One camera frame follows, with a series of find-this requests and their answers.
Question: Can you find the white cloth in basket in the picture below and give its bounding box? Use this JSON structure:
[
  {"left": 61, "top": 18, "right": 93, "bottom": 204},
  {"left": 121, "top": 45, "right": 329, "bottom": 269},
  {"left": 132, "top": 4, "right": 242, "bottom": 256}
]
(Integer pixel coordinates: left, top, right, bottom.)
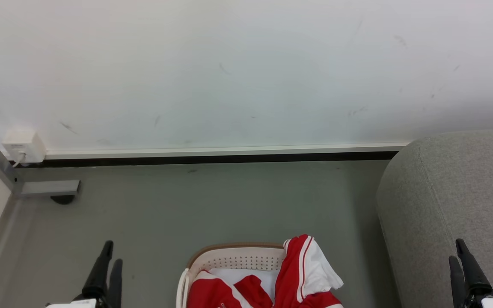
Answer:
[{"left": 208, "top": 267, "right": 279, "bottom": 301}]

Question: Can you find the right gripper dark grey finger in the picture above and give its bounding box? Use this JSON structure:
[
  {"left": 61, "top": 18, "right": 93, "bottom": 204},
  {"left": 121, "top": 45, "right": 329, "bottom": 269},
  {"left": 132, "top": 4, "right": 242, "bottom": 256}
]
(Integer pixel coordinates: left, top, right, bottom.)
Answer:
[
  {"left": 455, "top": 239, "right": 492, "bottom": 296},
  {"left": 448, "top": 255, "right": 468, "bottom": 308}
]

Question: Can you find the white wall socket box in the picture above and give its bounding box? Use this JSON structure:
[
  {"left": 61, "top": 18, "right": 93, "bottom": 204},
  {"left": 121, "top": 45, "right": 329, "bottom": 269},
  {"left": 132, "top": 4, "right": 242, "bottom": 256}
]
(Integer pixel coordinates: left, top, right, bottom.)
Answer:
[{"left": 2, "top": 130, "right": 47, "bottom": 164}]

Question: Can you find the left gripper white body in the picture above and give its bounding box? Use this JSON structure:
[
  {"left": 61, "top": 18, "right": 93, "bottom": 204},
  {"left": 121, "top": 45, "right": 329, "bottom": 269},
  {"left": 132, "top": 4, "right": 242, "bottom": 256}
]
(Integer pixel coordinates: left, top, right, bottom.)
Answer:
[{"left": 45, "top": 295, "right": 110, "bottom": 308}]

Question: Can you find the cream plastic laundry basket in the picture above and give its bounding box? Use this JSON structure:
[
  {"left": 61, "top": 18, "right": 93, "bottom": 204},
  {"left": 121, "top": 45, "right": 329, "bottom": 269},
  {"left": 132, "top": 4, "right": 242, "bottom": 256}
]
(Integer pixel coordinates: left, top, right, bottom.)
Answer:
[{"left": 176, "top": 243, "right": 288, "bottom": 308}]

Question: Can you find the white wall trim strip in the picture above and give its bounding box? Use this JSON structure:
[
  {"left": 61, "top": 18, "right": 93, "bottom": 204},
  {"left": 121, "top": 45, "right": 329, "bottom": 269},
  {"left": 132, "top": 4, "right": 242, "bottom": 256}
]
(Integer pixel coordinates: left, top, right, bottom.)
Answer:
[{"left": 45, "top": 142, "right": 412, "bottom": 160}]

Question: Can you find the grey fabric sofa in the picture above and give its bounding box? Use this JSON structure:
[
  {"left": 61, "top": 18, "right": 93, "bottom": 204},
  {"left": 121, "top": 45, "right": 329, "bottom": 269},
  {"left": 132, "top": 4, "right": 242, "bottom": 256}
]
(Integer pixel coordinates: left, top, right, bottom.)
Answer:
[{"left": 376, "top": 130, "right": 493, "bottom": 308}]

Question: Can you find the grey metal partition frame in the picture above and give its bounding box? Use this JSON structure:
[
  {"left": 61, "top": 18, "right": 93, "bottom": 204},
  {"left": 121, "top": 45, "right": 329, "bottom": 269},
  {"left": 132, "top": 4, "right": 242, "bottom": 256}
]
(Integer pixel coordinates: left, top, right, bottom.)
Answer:
[{"left": 0, "top": 118, "right": 80, "bottom": 198}]

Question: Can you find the black baseboard strip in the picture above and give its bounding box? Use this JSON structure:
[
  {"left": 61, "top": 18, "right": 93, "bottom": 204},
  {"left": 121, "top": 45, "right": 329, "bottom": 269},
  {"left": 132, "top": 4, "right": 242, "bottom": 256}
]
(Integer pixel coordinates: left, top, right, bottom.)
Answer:
[{"left": 15, "top": 151, "right": 399, "bottom": 169}]

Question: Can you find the red and white jersey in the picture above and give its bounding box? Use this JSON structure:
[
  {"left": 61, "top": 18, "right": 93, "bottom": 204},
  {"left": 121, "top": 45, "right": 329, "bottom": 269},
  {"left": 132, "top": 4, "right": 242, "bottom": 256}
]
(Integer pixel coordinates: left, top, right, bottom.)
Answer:
[{"left": 187, "top": 234, "right": 344, "bottom": 308}]

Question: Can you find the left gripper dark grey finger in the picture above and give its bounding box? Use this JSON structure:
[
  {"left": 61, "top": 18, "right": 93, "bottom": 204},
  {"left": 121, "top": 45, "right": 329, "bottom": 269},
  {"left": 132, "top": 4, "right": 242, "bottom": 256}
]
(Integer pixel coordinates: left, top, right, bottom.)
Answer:
[
  {"left": 108, "top": 259, "right": 123, "bottom": 308},
  {"left": 82, "top": 240, "right": 113, "bottom": 300}
]

